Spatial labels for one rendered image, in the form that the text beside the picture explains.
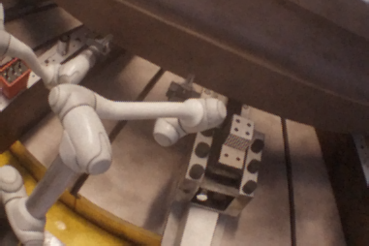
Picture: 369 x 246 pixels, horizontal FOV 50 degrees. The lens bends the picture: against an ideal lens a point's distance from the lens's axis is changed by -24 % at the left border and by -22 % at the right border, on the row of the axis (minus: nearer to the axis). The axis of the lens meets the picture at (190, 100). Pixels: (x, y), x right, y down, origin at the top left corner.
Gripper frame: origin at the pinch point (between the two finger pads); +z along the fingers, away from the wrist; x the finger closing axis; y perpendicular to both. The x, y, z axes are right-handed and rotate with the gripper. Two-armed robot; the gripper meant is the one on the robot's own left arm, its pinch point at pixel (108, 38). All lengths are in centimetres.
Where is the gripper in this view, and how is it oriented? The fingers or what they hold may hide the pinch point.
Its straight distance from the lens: 225.0
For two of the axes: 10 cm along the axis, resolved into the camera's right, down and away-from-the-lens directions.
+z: 4.2, -5.6, 7.2
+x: -8.6, -5.0, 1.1
